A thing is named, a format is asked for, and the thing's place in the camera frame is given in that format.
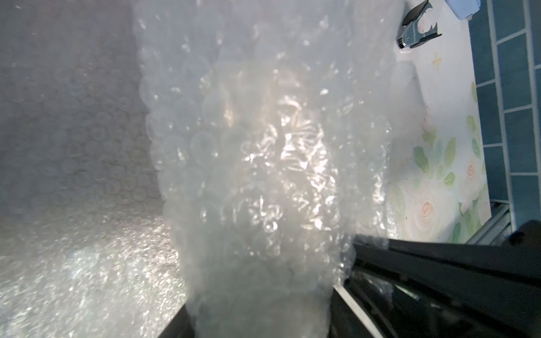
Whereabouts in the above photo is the clear bubble wrap sheet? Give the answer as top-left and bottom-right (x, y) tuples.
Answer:
(1, 1), (185, 337)

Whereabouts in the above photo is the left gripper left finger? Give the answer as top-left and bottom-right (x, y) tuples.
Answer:
(158, 306), (195, 338)

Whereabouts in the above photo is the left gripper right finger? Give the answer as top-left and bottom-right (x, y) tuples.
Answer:
(328, 221), (540, 337)

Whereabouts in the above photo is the small blue white object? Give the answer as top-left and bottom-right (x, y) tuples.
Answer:
(445, 0), (481, 21)

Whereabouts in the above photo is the bubble vase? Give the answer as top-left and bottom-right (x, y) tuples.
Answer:
(133, 1), (406, 337)

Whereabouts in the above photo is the small black metal clip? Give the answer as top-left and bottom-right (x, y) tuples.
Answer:
(397, 0), (441, 49)

